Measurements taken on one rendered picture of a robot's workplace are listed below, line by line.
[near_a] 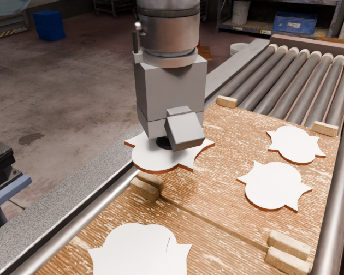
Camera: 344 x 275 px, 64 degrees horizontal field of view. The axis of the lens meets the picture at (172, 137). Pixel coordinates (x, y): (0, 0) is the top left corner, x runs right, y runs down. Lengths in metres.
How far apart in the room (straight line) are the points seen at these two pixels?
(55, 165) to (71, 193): 1.59
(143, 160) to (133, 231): 0.12
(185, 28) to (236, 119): 0.49
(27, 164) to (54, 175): 0.27
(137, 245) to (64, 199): 0.22
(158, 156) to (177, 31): 0.18
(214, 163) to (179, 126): 0.28
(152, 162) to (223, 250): 0.19
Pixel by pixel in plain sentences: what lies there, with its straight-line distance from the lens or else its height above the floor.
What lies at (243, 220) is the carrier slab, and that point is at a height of 0.94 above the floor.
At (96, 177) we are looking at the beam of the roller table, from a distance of 0.64.
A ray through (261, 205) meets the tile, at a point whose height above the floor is 0.94.
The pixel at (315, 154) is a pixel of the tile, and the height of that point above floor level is 0.94.
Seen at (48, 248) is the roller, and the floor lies 0.92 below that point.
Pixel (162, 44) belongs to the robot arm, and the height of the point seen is 1.24.
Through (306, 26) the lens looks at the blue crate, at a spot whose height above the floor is 0.25.
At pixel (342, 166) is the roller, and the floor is 0.92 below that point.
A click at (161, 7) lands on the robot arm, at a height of 1.28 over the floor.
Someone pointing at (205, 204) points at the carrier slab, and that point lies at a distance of 0.54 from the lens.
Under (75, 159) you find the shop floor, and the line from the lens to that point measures 2.20.
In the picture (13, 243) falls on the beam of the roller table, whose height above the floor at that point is 0.91.
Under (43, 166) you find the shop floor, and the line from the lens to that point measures 2.23.
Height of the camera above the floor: 1.34
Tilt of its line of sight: 36 degrees down
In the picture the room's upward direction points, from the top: straight up
